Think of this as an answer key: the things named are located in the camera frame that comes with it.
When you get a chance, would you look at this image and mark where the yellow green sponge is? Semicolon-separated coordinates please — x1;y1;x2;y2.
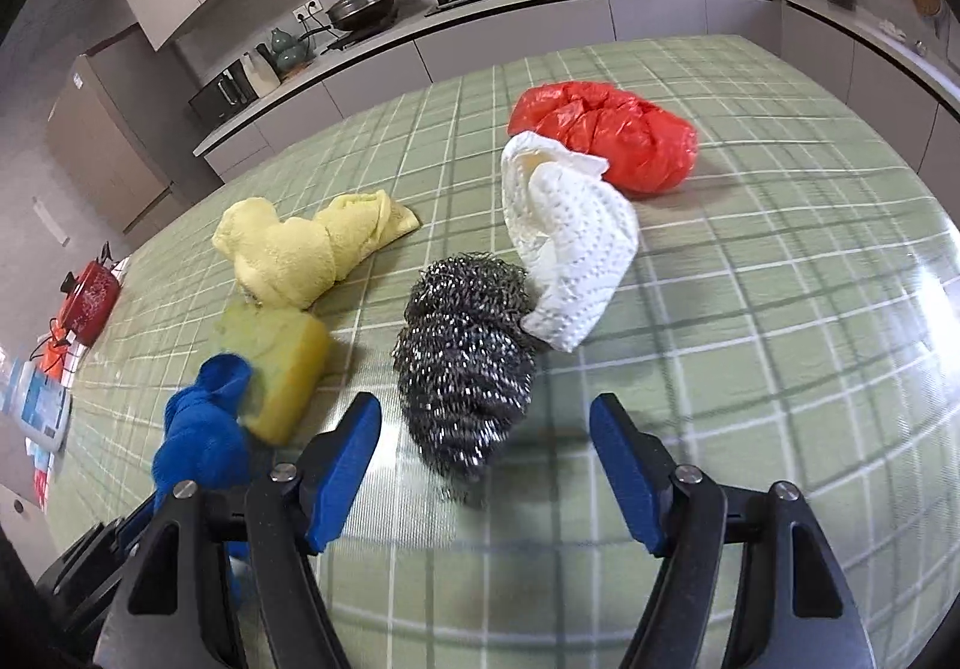
212;298;332;446

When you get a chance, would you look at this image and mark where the red plastic bag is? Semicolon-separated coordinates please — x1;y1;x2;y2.
508;81;700;196

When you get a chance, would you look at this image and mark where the white paper towel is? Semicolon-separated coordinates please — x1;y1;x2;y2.
501;131;640;354

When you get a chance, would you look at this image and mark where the lidded black wok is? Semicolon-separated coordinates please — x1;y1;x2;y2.
325;0;398;32

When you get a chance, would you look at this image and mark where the black microwave oven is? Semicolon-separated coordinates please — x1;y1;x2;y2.
189;59;257;130

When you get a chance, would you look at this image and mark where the blue cloth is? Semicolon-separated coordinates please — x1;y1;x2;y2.
149;352;256;557

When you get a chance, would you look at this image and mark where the steel wool scrubber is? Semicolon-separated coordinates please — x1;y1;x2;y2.
392;253;537;484

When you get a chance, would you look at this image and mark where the yellow cloth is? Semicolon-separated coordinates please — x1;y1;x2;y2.
212;190;420;310

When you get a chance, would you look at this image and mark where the grey refrigerator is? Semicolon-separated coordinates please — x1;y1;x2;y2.
46;24;221;248

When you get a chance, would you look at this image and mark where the white kettle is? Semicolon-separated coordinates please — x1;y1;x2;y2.
241;50;280;98

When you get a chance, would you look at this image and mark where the red patterned pot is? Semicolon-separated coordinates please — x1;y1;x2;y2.
57;243;121;347

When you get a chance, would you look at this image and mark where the green ceramic jar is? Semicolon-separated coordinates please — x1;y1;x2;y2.
268;27;309;76

